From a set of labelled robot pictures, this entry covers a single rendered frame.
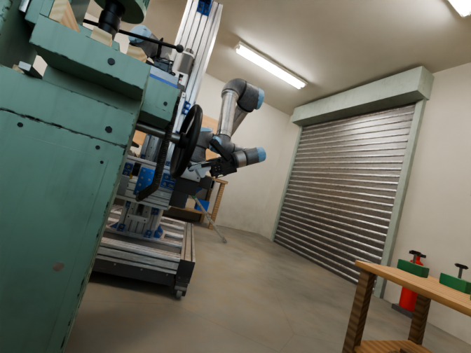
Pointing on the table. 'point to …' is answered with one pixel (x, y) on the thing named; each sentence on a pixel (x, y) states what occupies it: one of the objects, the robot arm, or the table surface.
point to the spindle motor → (132, 17)
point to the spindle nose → (111, 17)
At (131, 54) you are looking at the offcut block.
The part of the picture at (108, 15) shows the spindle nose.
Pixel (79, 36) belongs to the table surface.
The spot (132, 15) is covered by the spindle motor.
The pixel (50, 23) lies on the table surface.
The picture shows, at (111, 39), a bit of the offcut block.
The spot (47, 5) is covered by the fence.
